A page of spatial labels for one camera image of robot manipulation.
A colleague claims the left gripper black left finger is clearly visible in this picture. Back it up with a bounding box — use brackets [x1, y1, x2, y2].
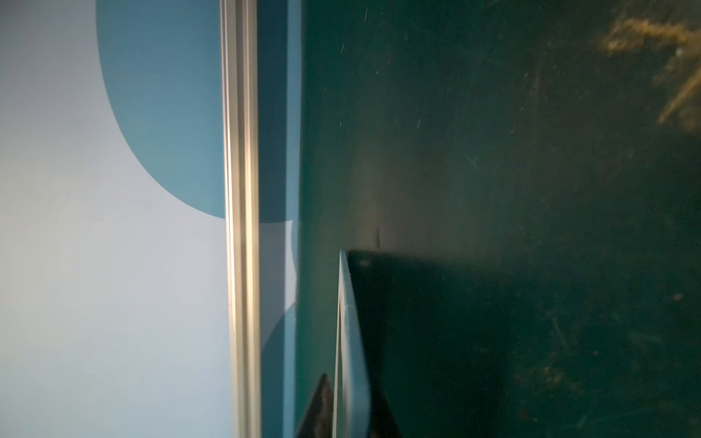
[295, 373, 334, 438]

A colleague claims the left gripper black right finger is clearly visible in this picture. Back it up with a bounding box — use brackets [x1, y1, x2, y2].
[368, 385, 403, 438]

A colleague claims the aluminium frame post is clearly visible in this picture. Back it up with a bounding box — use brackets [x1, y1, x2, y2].
[220, 0, 262, 437]

